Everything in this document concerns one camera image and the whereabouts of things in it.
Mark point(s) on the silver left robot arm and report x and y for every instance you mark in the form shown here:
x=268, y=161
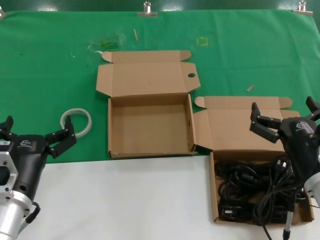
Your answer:
x=12, y=215

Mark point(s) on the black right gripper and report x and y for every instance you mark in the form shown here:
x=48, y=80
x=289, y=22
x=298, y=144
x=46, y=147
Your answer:
x=302, y=147

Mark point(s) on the open cardboard box round hole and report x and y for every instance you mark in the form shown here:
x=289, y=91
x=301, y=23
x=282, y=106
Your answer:
x=150, y=125

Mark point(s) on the open cardboard box oval hole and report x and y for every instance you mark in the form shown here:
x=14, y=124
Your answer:
x=235, y=127

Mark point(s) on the thin wooden stick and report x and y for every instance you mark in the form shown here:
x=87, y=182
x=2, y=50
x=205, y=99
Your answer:
x=135, y=34

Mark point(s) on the green table cloth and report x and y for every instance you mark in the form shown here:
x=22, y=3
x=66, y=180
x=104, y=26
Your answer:
x=50, y=75

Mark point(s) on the short wooden stub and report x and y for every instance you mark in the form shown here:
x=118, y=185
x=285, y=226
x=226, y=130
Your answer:
x=250, y=88

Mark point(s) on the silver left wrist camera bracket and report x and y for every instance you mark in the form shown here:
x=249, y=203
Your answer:
x=6, y=160

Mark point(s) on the metal binder clip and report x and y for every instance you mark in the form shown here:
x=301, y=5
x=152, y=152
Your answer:
x=302, y=10
x=147, y=12

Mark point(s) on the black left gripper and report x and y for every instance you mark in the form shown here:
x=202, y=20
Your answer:
x=30, y=160

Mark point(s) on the white tape roll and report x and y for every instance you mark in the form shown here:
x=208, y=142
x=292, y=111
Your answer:
x=86, y=120

